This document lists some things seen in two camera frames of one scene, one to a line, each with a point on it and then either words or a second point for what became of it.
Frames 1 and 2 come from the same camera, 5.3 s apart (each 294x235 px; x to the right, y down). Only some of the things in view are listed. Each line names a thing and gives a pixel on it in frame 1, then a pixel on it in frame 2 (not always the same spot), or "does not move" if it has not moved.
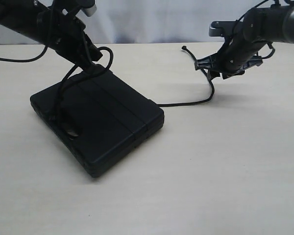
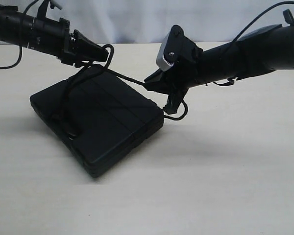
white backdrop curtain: x=148 y=21 does not move
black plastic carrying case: x=98 y=117 does not move
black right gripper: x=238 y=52 to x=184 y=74
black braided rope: x=111 y=51 to x=72 y=79
